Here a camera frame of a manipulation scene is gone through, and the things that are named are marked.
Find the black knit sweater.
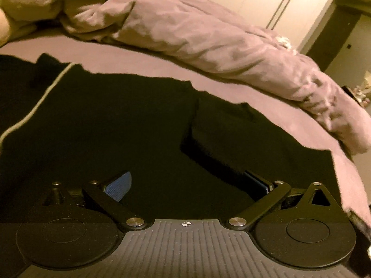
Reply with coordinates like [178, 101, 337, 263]
[1, 54, 340, 223]

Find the purple bed sheet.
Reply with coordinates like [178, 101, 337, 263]
[1, 29, 370, 223]

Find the wrapped flower bouquet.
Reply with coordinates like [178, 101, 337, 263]
[352, 70, 371, 108]

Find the purple crumpled duvet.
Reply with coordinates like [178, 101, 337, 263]
[62, 0, 370, 154]

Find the pink bolster pillow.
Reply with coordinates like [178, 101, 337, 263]
[0, 8, 36, 47]

